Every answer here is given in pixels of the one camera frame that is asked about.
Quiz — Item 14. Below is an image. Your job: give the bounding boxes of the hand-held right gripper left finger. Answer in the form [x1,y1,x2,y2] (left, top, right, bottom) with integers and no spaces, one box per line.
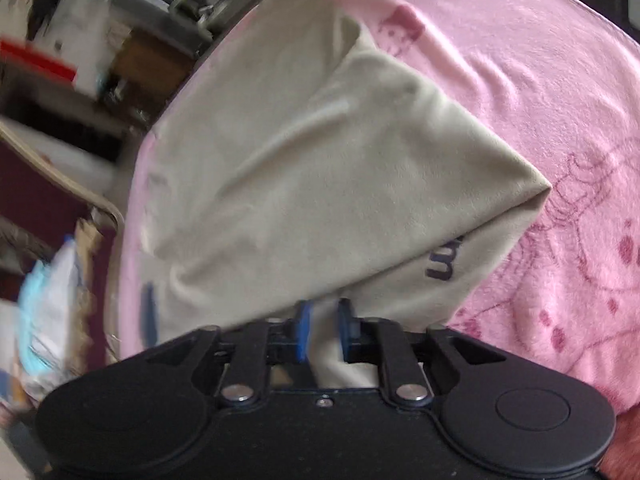
[127,300,317,407]

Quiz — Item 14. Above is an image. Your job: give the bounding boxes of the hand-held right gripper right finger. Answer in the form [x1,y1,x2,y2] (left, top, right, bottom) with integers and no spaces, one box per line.
[336,297,506,408]

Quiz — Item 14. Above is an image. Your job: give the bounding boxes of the beige garment with navy collar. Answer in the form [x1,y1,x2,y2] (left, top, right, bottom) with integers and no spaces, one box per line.
[140,0,551,391]

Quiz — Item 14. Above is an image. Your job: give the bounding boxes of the tan garment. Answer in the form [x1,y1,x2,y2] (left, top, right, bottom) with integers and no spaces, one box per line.
[75,220,101,351]

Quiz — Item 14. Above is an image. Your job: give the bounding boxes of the white garment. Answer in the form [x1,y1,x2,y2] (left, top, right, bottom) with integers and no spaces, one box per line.
[35,245,86,391]

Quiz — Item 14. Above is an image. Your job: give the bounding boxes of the light blue garment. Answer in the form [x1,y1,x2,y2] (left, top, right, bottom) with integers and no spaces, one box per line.
[17,260,56,371]

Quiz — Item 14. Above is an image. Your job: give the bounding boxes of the pink printed blanket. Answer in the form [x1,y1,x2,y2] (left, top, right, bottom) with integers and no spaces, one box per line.
[117,0,640,421]

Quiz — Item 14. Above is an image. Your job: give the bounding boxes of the small grey desk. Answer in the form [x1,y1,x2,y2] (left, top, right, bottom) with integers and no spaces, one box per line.
[115,0,241,56]

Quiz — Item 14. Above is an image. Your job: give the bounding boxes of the white cabinet with red stripes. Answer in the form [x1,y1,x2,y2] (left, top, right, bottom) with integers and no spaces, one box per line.
[0,35,126,161]

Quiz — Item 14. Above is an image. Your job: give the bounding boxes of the maroon chair with gold frame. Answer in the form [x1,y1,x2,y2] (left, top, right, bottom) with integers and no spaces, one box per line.
[0,120,126,361]

